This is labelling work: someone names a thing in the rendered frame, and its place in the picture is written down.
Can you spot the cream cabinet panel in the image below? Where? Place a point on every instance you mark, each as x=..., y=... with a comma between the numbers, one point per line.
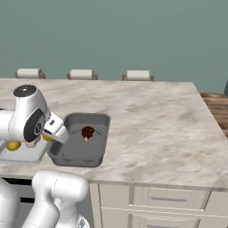
x=114, y=196

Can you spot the white tray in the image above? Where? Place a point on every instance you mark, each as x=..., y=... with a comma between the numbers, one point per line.
x=23, y=155

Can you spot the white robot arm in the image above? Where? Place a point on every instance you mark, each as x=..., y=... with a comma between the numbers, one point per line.
x=56, y=190

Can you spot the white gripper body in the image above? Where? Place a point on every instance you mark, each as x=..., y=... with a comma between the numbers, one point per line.
x=59, y=133

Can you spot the white cushioned wooden stool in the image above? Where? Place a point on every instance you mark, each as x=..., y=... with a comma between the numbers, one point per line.
x=81, y=74
x=29, y=73
x=137, y=75

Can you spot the pink raw steak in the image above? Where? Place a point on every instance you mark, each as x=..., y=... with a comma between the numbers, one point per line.
x=32, y=144

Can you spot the yellow lemon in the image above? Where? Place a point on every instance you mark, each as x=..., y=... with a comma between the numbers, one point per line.
x=47, y=138
x=13, y=145

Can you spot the cream drawer front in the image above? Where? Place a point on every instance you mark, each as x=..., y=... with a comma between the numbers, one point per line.
x=196, y=198
x=190, y=222

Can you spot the grey sink basin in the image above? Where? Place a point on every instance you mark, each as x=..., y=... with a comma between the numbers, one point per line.
x=74, y=151

